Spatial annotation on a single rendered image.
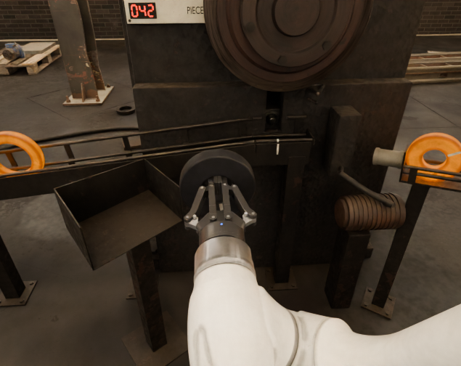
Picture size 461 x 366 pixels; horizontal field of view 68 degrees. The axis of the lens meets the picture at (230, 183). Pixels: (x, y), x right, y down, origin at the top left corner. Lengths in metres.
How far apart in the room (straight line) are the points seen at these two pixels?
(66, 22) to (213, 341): 3.58
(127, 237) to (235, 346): 0.62
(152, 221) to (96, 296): 0.74
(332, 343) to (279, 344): 0.08
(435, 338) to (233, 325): 0.20
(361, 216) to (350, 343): 0.78
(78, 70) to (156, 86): 2.71
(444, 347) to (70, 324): 1.42
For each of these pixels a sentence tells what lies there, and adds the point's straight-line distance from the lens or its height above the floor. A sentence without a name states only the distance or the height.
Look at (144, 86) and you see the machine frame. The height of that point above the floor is 0.87.
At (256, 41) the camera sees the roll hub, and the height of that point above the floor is 1.04.
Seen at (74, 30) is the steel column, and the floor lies 0.69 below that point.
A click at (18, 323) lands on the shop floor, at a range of 1.70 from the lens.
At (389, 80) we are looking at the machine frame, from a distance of 1.35.
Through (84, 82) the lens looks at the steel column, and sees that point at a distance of 3.91.
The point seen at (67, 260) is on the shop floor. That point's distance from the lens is 1.87.
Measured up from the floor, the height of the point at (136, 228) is 0.60.
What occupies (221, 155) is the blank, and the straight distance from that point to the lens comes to 0.65.
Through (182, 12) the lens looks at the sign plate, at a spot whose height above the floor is 1.09.
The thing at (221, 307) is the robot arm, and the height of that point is 0.87.
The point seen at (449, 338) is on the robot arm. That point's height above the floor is 0.96.
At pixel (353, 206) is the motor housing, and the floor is 0.52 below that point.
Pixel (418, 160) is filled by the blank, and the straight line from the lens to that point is 1.23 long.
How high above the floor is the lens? 1.21
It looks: 33 degrees down
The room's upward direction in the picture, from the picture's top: straight up
